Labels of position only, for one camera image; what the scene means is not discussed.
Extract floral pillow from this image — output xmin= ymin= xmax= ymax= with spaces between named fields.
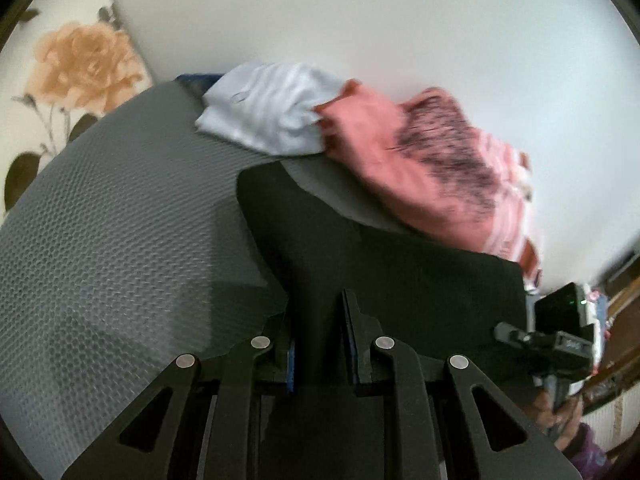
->
xmin=0 ymin=0 xmax=153 ymax=226

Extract black pants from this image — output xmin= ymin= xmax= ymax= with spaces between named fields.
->
xmin=235 ymin=162 xmax=546 ymax=480

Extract grey mesh mat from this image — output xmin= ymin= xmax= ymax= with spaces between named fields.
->
xmin=0 ymin=80 xmax=501 ymax=480

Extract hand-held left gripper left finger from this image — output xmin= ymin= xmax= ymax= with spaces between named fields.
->
xmin=61 ymin=287 xmax=298 ymax=480

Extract white striped garment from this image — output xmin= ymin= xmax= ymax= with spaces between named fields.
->
xmin=195 ymin=62 xmax=346 ymax=156

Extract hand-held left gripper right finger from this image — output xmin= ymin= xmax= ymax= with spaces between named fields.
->
xmin=341 ymin=289 xmax=583 ymax=480

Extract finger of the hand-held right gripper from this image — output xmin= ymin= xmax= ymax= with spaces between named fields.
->
xmin=494 ymin=322 xmax=538 ymax=348

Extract dark blue cloth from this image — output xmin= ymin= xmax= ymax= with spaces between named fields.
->
xmin=176 ymin=73 xmax=224 ymax=98

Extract brown wooden furniture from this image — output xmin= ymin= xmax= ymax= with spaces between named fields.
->
xmin=582 ymin=247 xmax=640 ymax=411

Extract pink printed shirt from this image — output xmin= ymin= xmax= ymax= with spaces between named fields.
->
xmin=315 ymin=79 xmax=546 ymax=296

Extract person's right hand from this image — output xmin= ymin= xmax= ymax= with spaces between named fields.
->
xmin=530 ymin=390 xmax=586 ymax=453

